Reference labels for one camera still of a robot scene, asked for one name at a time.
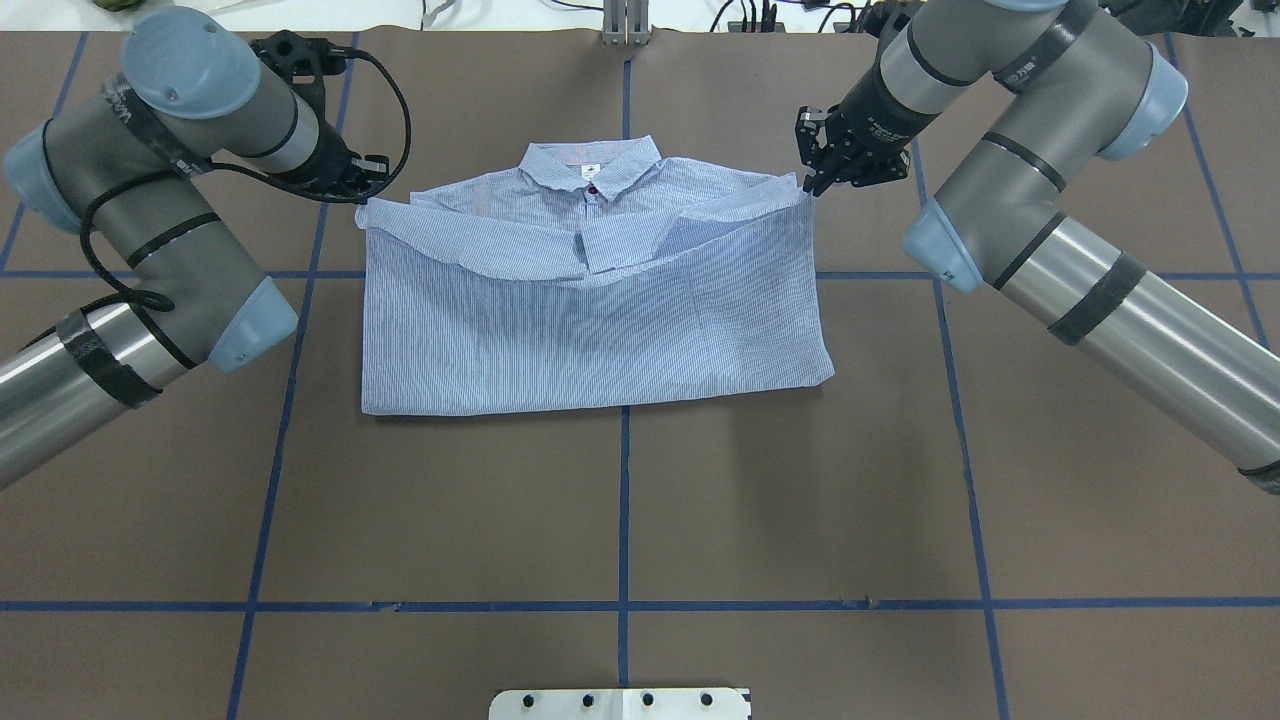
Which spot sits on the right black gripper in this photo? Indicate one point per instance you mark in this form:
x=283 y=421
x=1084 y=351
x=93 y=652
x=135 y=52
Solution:
x=880 y=115

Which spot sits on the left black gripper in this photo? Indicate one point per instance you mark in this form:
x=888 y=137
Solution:
x=326 y=159

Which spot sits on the light blue striped shirt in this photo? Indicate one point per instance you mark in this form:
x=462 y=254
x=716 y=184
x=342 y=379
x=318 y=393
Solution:
x=591 y=275

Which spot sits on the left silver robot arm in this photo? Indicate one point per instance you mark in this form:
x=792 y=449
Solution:
x=118 y=172

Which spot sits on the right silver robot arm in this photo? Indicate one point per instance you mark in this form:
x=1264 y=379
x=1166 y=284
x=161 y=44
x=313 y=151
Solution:
x=1083 y=88

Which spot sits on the aluminium frame post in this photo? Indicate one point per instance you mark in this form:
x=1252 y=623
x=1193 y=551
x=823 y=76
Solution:
x=626 y=22

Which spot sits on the white camera mast pedestal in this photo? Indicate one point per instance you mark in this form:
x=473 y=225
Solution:
x=623 y=703

